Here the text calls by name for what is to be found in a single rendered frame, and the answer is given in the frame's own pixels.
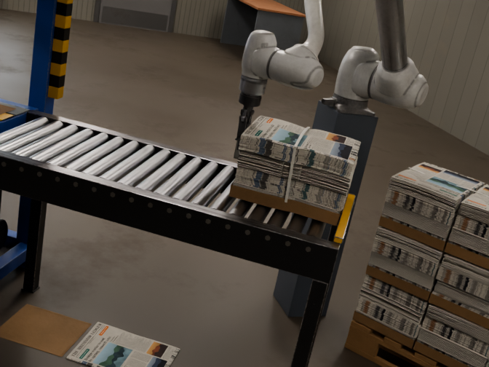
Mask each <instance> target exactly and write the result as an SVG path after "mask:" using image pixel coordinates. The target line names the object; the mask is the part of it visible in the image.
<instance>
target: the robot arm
mask: <svg viewBox="0 0 489 367"><path fill-rule="evenodd" d="M304 7H305V13H306V23H307V28H308V38H307V40H306V41H305V42H304V43H303V44H295V45H294V46H293V47H291V48H289V49H286V50H285V51H284V50H280V49H279V48H277V41H276V37H275V35H274V34H273V33H272V32H269V31H265V30H256V31H253V32H252V33H251V34H250V35H249V38H248V40H247V43H246V45H245V48H244V53H243V57H242V75H241V80H240V84H239V90H240V91H241V92H240V94H239V102H240V103H241V104H243V105H244V107H243V109H241V113H240V114H241V115H239V126H238V131H237V137H236V138H235V140H236V148H235V152H234V159H238V158H239V151H240V149H239V141H240V139H241V138H240V137H241V135H242V133H243V132H244V131H245V130H246V129H247V128H248V127H249V126H250V125H251V121H252V118H253V114H254V112H255V110H253V107H258V106H259V105H260V104H261V98H262V95H263V94H264V93H265V89H266V84H267V81H268V79H272V80H274V81H275V82H278V83H280V84H283V85H284V86H287V87H291V88H295V89H299V90H312V89H314V88H315V87H317V86H319V85H320V83H321V82H322V80H323V77H324V69H323V67H322V65H321V63H320V62H319V59H318V54H319V52H320V50H321V48H322V45H323V42H324V37H325V30H324V22H323V14H322V0H304ZM375 8H376V14H377V21H378V32H379V39H380V46H381V58H382V61H379V59H380V56H379V54H378V53H377V52H376V51H375V50H374V49H373V48H371V47H362V46H353V47H352V48H351V49H350V50H349V51H348V52H347V53H346V54H345V56H344V58H343V60H342V62H341V65H340V68H339V70H338V75H337V78H336V82H335V90H334V93H333V96H332V97H331V98H323V99H322V104H324V105H327V106H331V107H332V108H334V109H335V110H336V111H337V112H339V113H343V114H345V113H346V114H360V115H367V116H372V117H374V116H375V112H373V111H371V110H370V109H369V108H368V107H367V105H368V100H369V98H372V99H374V100H376V101H378V102H381V103H384V104H386V105H389V106H393V107H397V108H415V107H417V106H420V105H421V104H422V103H423V102H424V101H425V99H426V96H427V94H428V91H429V86H428V83H427V81H426V79H425V78H424V76H423V75H421V74H419V72H418V69H417V68H416V66H415V64H414V62H413V61H412V60H411V59H410V58H409V57H408V53H407V44H406V34H405V14H404V4H403V0H375Z"/></svg>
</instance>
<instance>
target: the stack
mask: <svg viewBox="0 0 489 367"><path fill-rule="evenodd" d="M409 168H410V167H409ZM409 168H408V169H407V170H404V171H402V172H400V173H398V174H396V175H393V176H392V177H391V179H390V183H389V187H388V193H387V195H386V199H385V202H384V203H385V204H384V207H383V210H382V216H383V217H385V218H388V219H390V220H393V221H396V222H397V223H400V224H403V225H405V226H409V227H410V228H413V229H416V230H418V231H420V232H423V233H425V234H428V235H430V236H433V237H436V238H437V239H440V240H443V241H445V242H446V241H447V240H449V241H448V242H449V243H450V244H453V245H456V246H458V247H460V248H463V249H466V250H469V251H471V252H473V253H476V254H478V255H481V256H484V257H485V258H488V259H489V185H487V184H486V185H485V183H483V182H481V181H478V180H476V179H473V178H470V177H468V176H465V175H461V174H459V173H456V172H453V171H451V170H447V169H445V168H442V167H438V166H436V165H432V164H429V163H426V162H422V163H421V164H418V165H416V166H414V167H412V168H410V169H409ZM368 263H369V266H371V267H374V268H376V269H379V270H381V271H383V272H385V273H388V274H390V275H393V276H395V277H398V278H399V279H401V280H404V281H406V282H408V283H411V284H413V285H416V286H418V287H419V288H423V289H424V290H426V291H429V292H431V291H432V290H433V289H434V290H433V291H432V293H433V294H434V295H436V296H439V297H441V298H443V299H446V300H448V301H451V302H453V303H454V304H457V305H459V306H461V307H464V308H466V309H468V310H471V311H473V312H475V313H477V314H479V315H482V316H483V317H486V318H488V319H489V269H486V268H483V267H480V266H478V265H476V264H473V263H471V262H468V261H465V260H463V259H460V258H459V257H456V256H453V255H451V254H449V253H446V252H445V250H444V251H441V250H438V249H436V248H433V247H431V246H429V245H426V244H423V243H422V242H419V241H417V240H414V239H411V238H409V237H406V236H404V235H402V234H399V233H397V232H394V231H392V230H390V229H387V228H385V227H382V226H379V227H378V228H377V231H376V236H375V238H374V244H373V249H372V251H371V254H370V259H369V262H368ZM360 290H361V292H360V294H359V297H360V299H359V301H358V302H359V304H358V307H357V309H356V312H358V313H360V314H362V315H364V316H366V317H368V318H370V319H372V320H375V321H377V322H379V323H381V324H383V325H385V326H387V327H389V328H391V329H393V330H395V331H396V332H398V333H400V334H402V335H404V336H406V337H408V338H410V339H412V340H414V341H415V340H416V339H417V342H419V343H421V344H424V345H426V346H427V347H430V348H432V349H433V350H436V351H438V352H441V353H442V354H444V355H447V356H448V357H450V358H452V359H455V360H457V361H459V362H461V363H463V364H465V365H467V366H469V367H489V329H486V328H484V327H482V326H481V325H477V324H476V323H473V322H471V321H469V320H467V319H465V318H462V317H460V316H458V315H455V314H453V313H452V312H449V311H447V310H445V309H443V308H440V307H438V306H436V305H434V304H431V303H429V300H428V301H426V300H424V299H421V298H419V297H417V296H414V295H413V294H411V293H408V292H406V291H404V290H401V289H399V288H396V287H394V286H393V285H390V284H388V283H385V282H383V281H381V280H379V279H376V278H374V277H372V276H370V275H366V277H365V279H364V284H363V285H362V287H361V289H360ZM344 347H345V348H347V349H349V350H351V351H353V352H355V353H357V354H358V355H361V356H362V357H364V358H367V359H368V360H371V361H373V362H374V363H376V364H378V365H380V366H382V367H398V366H396V365H394V364H392V363H390V362H389V361H387V360H384V359H383V358H380V357H378V356H377V354H378V349H379V348H381V349H383V350H385V351H387V352H389V353H391V354H393V355H395V356H397V357H398V358H401V359H403V360H405V361H407V362H409V363H411V364H413V365H414V366H417V367H448V366H446V365H444V364H442V363H440V362H438V361H436V360H434V359H432V358H429V357H427V356H425V355H423V354H421V353H419V352H417V351H415V350H414V349H413V348H414V347H413V348H412V349H411V348H409V347H407V346H405V345H403V344H401V343H399V342H397V341H395V340H393V339H391V338H389V337H387V336H385V335H383V334H381V333H379V332H377V331H375V330H373V329H372V328H369V327H367V326H366V325H363V324H361V323H359V322H357V321H356V320H352V321H351V325H350V328H349V333H348V336H347V339H346V343H345V346H344Z"/></svg>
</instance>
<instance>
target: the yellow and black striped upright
mask: <svg viewBox="0 0 489 367"><path fill-rule="evenodd" d="M72 8H73V0H57V8H56V16H55V30H54V38H53V45H52V59H51V68H50V75H49V89H48V97H50V98H54V99H59V98H62V97H63V89H64V84H65V70H66V63H67V56H68V43H69V36H70V28H71V15H72Z"/></svg>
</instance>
